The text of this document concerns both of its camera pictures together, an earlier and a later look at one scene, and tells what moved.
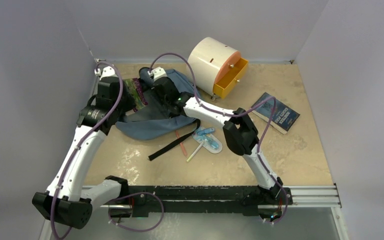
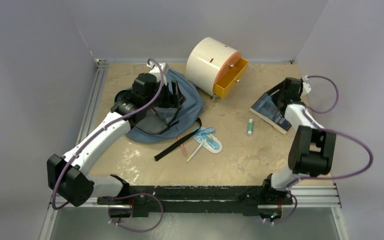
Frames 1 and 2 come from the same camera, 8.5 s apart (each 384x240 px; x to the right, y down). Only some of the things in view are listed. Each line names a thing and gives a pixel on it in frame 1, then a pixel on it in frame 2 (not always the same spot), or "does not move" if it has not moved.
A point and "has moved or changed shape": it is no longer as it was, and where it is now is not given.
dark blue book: x=284 y=117 does not move
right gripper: x=161 y=101 → x=275 y=96
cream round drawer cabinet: x=211 y=59 does not move
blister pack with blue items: x=213 y=143 does not move
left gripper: x=129 y=103 → x=179 y=98
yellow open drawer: x=229 y=76 does not move
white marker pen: x=195 y=152 does not move
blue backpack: x=157 y=122 has moved or changed shape
